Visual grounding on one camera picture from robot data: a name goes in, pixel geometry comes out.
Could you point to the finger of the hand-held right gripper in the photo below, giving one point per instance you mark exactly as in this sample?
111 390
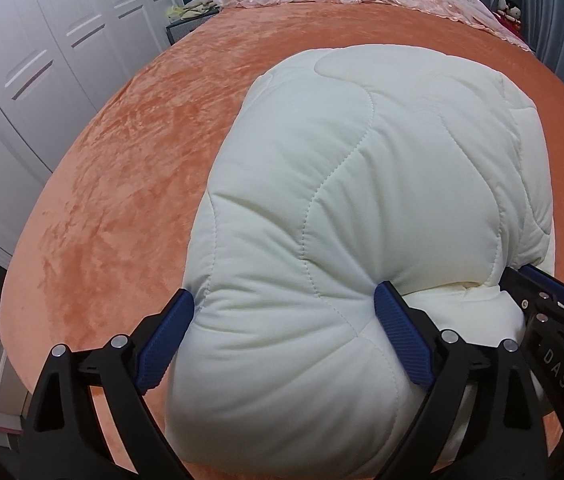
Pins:
536 282

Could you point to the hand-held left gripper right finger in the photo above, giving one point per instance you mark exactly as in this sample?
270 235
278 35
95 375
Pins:
399 325

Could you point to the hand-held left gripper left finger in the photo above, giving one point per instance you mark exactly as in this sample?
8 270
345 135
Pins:
167 340

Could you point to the small plush toy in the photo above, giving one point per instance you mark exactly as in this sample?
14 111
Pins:
507 9

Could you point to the cream quilted jacket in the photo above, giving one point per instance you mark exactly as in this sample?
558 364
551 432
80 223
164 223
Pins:
361 185

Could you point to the red cloth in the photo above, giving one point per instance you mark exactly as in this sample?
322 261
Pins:
514 27

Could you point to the orange velvet bed blanket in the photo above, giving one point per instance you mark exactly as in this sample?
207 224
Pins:
137 185

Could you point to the white panelled wardrobe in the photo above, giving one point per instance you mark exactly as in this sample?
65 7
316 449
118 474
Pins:
62 35

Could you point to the dark nightstand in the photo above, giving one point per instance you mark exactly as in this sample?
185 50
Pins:
184 27

